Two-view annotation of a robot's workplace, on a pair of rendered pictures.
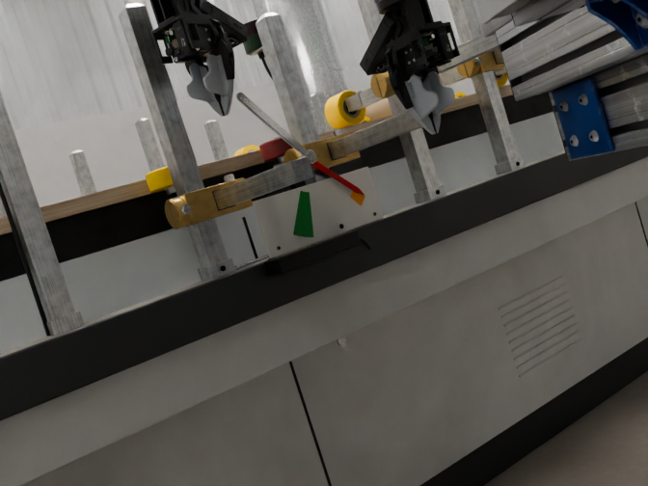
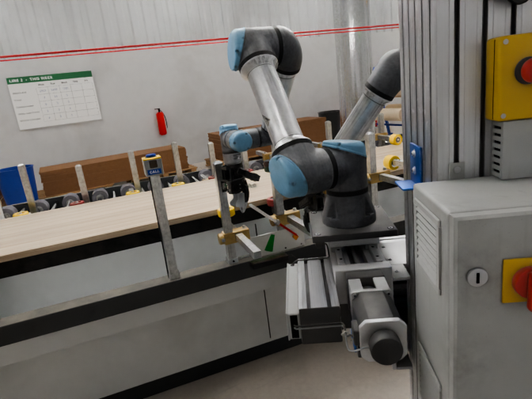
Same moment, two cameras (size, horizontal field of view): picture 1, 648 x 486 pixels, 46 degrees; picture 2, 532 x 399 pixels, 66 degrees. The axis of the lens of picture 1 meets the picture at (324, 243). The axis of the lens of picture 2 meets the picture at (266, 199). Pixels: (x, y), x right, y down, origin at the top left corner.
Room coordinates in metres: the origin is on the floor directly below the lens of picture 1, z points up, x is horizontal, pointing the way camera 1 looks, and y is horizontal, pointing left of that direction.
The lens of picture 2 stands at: (-0.33, -0.44, 1.43)
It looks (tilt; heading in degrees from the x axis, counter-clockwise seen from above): 15 degrees down; 15
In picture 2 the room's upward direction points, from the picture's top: 7 degrees counter-clockwise
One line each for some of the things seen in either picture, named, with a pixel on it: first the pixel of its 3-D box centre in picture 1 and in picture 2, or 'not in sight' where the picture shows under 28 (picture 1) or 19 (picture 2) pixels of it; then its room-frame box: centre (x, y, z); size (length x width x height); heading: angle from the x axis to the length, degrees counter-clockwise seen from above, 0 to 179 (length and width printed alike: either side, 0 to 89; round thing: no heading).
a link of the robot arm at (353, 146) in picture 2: not in sight; (343, 163); (0.80, -0.37, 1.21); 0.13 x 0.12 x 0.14; 126
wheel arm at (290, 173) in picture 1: (230, 197); (241, 238); (1.24, 0.12, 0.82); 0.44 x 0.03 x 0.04; 34
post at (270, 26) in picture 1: (307, 143); (279, 213); (1.40, -0.03, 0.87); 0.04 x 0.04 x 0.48; 34
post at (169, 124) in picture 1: (176, 148); (225, 215); (1.26, 0.18, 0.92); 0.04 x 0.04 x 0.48; 34
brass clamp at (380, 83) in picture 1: (403, 79); not in sight; (1.56, -0.25, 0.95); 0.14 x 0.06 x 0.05; 124
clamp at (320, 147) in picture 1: (320, 155); (284, 218); (1.42, -0.04, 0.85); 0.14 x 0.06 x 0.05; 124
